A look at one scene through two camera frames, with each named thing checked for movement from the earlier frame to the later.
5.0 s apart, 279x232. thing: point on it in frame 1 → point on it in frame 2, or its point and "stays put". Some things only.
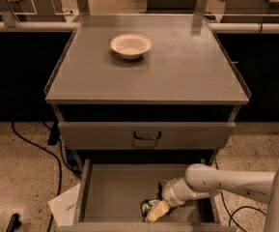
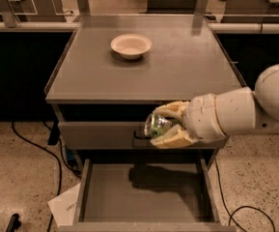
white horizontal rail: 70,26 stays put
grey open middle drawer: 112,192 stays put
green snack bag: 146,206 → 157,126
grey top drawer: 144,135 stays put
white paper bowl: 130,45 stays put
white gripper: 170,194 → 201,117
